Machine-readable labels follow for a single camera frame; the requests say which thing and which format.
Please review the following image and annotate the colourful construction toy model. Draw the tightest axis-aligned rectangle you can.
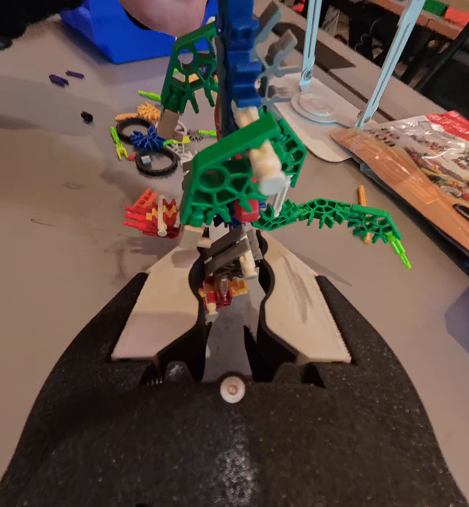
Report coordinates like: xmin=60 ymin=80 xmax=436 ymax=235
xmin=124 ymin=0 xmax=413 ymax=326

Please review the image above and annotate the orange fan connector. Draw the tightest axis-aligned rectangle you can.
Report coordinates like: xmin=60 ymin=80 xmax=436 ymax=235
xmin=137 ymin=102 xmax=162 ymax=122

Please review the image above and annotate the grey spoked wheel hub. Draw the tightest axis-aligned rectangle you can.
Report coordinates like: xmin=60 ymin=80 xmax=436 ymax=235
xmin=165 ymin=119 xmax=188 ymax=140

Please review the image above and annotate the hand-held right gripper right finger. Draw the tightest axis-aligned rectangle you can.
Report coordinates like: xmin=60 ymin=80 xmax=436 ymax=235
xmin=256 ymin=231 xmax=352 ymax=368

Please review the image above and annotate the long orange rod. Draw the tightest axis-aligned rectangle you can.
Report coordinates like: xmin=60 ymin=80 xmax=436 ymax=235
xmin=357 ymin=185 xmax=372 ymax=243

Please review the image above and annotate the printed toy packaging bag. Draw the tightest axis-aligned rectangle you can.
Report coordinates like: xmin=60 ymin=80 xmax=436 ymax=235
xmin=331 ymin=111 xmax=469 ymax=279

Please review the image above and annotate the blue snowflake connector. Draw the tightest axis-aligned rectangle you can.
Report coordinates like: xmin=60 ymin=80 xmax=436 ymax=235
xmin=130 ymin=127 xmax=165 ymax=151

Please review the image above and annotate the person's left hand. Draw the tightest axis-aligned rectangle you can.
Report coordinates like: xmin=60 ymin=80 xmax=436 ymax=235
xmin=120 ymin=0 xmax=209 ymax=37

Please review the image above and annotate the blue storage bin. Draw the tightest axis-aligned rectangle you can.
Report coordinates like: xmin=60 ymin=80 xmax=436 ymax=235
xmin=59 ymin=0 xmax=219 ymax=65

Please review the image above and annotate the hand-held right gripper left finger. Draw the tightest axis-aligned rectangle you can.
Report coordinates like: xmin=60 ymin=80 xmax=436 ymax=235
xmin=111 ymin=250 xmax=211 ymax=368

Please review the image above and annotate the orange ladder piece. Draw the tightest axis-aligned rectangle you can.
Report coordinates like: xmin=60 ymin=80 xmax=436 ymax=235
xmin=133 ymin=188 xmax=158 ymax=210

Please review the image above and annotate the black rubber tyre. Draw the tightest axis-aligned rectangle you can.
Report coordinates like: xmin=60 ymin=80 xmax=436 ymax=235
xmin=135 ymin=147 xmax=180 ymax=178
xmin=116 ymin=117 xmax=153 ymax=140

